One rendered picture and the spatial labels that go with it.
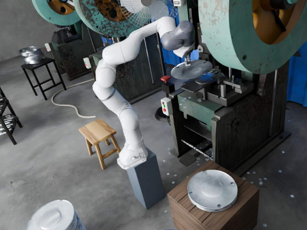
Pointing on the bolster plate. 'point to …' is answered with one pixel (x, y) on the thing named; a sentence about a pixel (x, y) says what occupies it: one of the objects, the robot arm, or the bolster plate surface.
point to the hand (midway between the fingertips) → (187, 61)
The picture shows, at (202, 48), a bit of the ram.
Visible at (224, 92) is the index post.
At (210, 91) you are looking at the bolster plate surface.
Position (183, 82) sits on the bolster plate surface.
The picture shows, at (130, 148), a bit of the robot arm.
